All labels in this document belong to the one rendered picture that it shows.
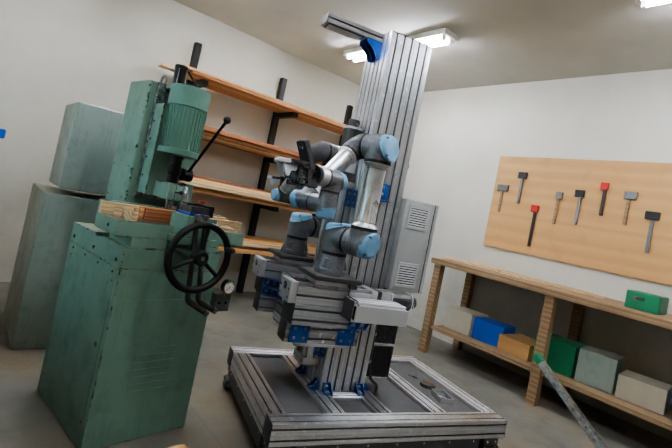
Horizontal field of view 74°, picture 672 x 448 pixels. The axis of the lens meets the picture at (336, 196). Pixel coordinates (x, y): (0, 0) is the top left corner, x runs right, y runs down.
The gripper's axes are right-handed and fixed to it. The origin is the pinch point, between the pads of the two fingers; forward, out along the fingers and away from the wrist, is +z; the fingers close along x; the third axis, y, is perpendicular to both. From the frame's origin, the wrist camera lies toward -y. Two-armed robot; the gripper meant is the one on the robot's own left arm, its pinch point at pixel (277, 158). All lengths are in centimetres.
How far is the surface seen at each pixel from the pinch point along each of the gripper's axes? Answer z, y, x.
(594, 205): -318, -26, -42
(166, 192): -2, 12, 70
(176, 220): -1, 24, 58
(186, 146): -4, -9, 63
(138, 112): 4, -25, 93
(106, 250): 17, 39, 77
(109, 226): 22, 29, 67
